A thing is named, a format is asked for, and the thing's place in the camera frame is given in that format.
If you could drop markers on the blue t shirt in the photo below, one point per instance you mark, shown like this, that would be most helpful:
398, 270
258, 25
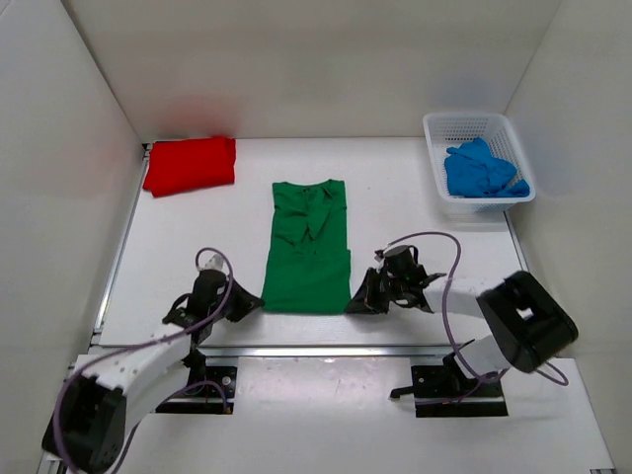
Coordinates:
473, 172

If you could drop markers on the white plastic basket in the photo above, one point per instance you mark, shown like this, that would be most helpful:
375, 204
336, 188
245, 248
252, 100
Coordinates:
443, 130

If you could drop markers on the folded red t shirt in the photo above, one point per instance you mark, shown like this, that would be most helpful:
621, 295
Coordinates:
188, 165

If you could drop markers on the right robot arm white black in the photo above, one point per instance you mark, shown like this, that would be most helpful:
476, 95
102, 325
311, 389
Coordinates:
528, 327

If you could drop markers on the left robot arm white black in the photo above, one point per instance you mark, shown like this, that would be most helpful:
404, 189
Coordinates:
102, 403

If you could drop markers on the green t shirt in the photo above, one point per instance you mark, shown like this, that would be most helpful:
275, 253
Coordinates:
308, 269

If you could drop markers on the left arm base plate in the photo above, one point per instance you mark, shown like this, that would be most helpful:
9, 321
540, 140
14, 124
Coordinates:
210, 390

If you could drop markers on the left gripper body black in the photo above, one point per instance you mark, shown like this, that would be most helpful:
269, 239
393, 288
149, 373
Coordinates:
236, 306

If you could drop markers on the aluminium rail front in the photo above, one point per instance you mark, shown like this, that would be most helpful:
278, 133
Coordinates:
325, 351

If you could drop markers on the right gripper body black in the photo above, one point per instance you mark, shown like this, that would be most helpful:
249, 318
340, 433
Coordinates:
380, 289

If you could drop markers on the aluminium rail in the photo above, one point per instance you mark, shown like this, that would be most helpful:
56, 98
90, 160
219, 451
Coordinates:
325, 351
129, 208

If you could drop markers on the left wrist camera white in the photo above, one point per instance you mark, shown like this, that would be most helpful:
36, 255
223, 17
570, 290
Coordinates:
215, 263

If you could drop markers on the aluminium rail left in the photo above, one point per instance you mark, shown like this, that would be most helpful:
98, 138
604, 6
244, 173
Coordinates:
129, 208

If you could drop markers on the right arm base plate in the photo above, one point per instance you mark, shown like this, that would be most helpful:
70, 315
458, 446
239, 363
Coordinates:
438, 390

